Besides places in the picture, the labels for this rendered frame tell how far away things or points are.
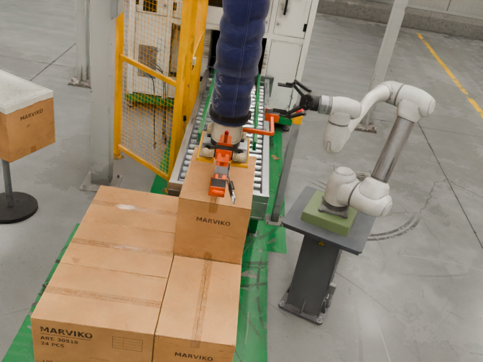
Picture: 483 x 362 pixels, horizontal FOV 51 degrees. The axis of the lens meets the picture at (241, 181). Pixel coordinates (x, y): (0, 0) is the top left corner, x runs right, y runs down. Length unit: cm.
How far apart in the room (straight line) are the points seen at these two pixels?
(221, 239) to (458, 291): 211
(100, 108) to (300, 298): 210
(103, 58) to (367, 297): 262
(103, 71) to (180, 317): 211
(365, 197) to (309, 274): 70
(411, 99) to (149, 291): 175
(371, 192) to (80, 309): 168
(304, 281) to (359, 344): 54
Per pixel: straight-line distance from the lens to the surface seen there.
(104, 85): 412
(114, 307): 273
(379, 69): 625
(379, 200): 299
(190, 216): 286
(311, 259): 333
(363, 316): 377
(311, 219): 311
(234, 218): 283
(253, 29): 259
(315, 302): 352
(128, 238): 313
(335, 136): 257
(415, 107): 296
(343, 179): 303
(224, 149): 266
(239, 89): 269
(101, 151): 438
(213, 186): 234
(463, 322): 410
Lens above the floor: 252
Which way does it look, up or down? 32 degrees down
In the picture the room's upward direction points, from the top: 10 degrees clockwise
